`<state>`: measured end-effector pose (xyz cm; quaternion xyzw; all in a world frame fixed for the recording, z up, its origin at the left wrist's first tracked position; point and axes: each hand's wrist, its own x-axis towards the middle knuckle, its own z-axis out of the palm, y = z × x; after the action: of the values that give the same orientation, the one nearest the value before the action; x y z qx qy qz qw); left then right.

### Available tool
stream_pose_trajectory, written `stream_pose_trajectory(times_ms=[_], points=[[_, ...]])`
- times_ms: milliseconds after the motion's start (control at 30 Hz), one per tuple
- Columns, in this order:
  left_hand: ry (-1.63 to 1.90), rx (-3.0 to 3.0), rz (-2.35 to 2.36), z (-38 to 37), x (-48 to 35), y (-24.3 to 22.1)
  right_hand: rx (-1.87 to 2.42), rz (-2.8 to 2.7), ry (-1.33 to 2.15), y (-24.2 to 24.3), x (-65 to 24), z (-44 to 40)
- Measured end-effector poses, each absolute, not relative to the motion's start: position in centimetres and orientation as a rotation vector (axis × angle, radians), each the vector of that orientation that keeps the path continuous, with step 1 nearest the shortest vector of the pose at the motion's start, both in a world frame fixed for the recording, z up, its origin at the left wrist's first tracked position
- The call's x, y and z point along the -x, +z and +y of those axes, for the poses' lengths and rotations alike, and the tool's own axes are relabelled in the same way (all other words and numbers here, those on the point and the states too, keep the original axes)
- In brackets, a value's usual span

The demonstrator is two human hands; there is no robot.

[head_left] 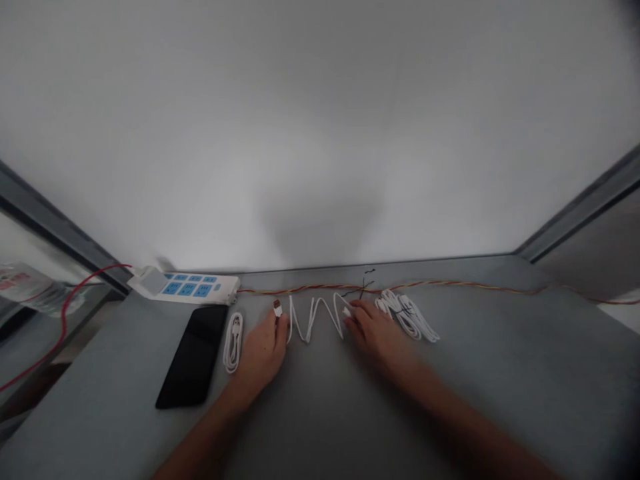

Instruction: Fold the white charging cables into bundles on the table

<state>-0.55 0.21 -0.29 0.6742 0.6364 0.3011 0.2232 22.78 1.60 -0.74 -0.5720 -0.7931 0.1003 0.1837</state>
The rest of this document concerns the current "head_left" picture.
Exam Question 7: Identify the person's right hand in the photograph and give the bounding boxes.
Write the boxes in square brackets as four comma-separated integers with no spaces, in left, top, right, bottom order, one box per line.
[343,299,414,370]

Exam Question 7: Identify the person's left hand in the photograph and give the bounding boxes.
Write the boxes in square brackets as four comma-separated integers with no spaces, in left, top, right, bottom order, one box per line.
[233,305,292,394]

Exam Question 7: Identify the white zigzag usb cable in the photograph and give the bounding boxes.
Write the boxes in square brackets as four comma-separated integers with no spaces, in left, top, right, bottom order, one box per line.
[272,293,355,346]

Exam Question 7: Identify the black twist tie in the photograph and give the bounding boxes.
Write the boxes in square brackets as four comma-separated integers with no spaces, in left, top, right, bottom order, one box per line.
[343,267,379,301]

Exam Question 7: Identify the black smartphone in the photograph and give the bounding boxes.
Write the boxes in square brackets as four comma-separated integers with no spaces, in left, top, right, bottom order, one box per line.
[155,305,230,410]

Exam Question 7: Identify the white power strip blue sockets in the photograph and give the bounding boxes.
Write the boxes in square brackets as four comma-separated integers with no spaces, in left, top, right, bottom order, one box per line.
[126,266,240,306]

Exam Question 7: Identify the white plug adapter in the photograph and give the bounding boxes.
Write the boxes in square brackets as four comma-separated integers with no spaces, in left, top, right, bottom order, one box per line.
[126,266,167,296]

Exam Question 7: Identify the clear plastic water bottle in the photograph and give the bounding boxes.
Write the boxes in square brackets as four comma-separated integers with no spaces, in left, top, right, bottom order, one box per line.
[0,261,86,319]

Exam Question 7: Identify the white coiled usb cable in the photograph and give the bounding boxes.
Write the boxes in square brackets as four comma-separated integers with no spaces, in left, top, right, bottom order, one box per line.
[222,311,246,375]

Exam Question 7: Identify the bundle of white cables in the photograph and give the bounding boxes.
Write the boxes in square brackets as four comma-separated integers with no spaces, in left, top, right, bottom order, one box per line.
[375,289,441,343]

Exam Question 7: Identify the red yellow twisted wire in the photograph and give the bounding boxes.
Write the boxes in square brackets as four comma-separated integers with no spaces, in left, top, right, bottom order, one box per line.
[235,279,640,306]

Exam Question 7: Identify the red power cord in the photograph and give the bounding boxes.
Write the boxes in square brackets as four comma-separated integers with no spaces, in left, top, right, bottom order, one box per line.
[0,265,135,393]

